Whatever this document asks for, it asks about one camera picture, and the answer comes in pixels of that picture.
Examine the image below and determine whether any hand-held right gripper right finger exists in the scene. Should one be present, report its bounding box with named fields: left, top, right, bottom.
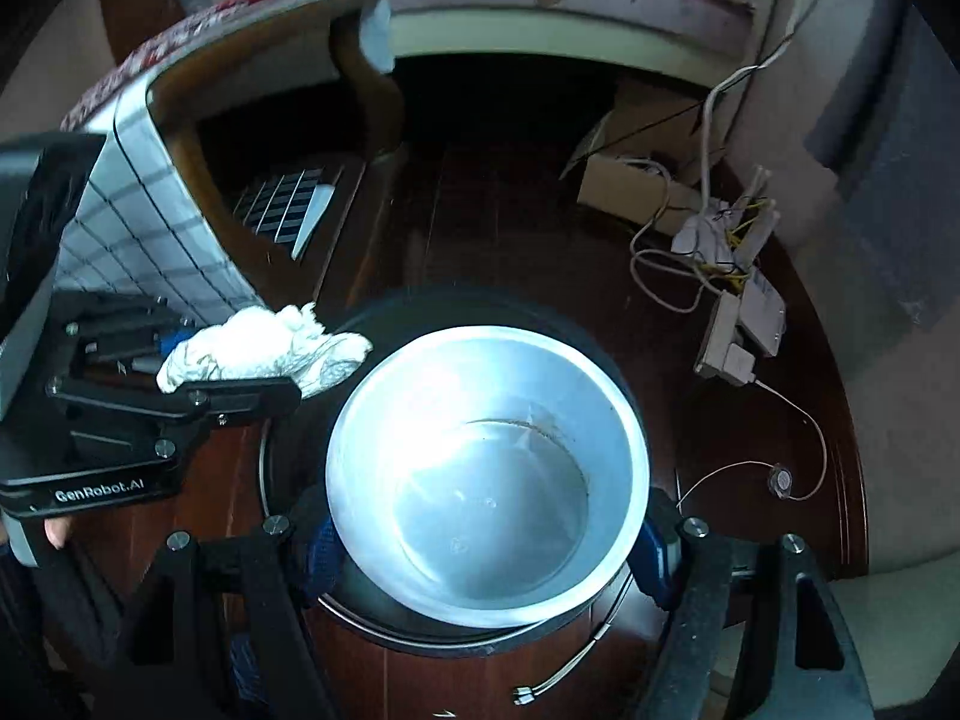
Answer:
left=634, top=514, right=878, bottom=720

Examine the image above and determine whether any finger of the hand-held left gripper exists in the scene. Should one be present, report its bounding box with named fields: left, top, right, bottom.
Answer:
left=45, top=375, right=302, bottom=427
left=67, top=300, right=202, bottom=377

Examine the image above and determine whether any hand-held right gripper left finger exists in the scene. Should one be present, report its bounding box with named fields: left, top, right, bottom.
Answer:
left=124, top=514, right=347, bottom=720

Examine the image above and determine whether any white cloth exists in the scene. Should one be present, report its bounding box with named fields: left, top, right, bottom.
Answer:
left=156, top=302, right=374, bottom=398

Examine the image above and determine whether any blue paper bowl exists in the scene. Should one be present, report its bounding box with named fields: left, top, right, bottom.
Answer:
left=325, top=324, right=650, bottom=629

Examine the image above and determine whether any black trash bin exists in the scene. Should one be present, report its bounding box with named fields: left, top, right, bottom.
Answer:
left=259, top=289, right=683, bottom=706

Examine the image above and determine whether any table with checked cloth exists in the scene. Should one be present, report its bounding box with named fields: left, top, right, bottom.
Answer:
left=56, top=0, right=410, bottom=323

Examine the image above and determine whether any white power strip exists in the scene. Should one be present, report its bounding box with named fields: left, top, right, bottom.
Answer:
left=694, top=270, right=787, bottom=385

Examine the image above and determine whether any cardboard box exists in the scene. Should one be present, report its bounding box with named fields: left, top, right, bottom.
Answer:
left=559, top=82, right=725, bottom=222

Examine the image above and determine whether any blue-grey patterned curtain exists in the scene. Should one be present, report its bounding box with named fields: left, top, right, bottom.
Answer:
left=802, top=7, right=960, bottom=323

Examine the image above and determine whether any bed with red headboard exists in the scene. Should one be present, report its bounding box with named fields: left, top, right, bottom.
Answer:
left=60, top=0, right=758, bottom=128

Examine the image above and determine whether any thin white cable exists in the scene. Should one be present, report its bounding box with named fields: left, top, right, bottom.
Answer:
left=675, top=379, right=830, bottom=507

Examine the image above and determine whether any thick white cable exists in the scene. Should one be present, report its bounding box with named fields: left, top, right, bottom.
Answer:
left=630, top=0, right=826, bottom=312

